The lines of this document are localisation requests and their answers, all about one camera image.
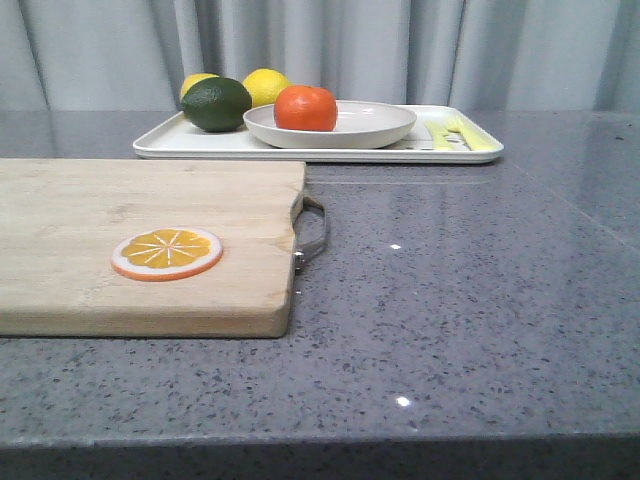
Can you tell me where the beige round plate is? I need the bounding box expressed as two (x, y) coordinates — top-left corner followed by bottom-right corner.
(244, 100), (417, 149)

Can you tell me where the orange mandarin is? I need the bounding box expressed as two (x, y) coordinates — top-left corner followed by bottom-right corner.
(274, 85), (338, 132)

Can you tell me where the white rectangular tray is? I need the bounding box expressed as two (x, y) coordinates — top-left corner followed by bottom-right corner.
(133, 105), (504, 164)

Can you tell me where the yellow plastic knife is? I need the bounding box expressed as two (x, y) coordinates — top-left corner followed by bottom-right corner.
(425, 120), (454, 151)

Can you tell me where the orange slice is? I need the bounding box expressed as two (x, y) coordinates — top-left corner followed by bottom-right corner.
(111, 227), (224, 282)

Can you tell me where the yellow plastic fork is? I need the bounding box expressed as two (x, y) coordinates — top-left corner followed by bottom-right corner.
(446, 116), (493, 151)

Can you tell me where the yellow lemon right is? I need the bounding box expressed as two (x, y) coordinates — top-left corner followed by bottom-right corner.
(242, 68), (292, 108)

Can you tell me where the yellow lemon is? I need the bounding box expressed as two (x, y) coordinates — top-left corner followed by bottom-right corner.
(179, 73), (217, 100)
(242, 68), (292, 108)

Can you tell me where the green lime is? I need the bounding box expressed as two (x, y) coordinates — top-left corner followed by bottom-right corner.
(181, 77), (252, 133)

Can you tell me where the yellow lemon left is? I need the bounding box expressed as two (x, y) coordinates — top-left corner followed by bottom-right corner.
(179, 73), (217, 100)

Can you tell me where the wooden cutting board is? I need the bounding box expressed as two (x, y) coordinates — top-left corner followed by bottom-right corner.
(1, 159), (305, 338)

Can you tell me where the grey curtain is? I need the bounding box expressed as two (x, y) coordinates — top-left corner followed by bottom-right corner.
(1, 1), (639, 112)

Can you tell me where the metal board handle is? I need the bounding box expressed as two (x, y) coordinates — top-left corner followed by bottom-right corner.
(293, 195), (330, 274)

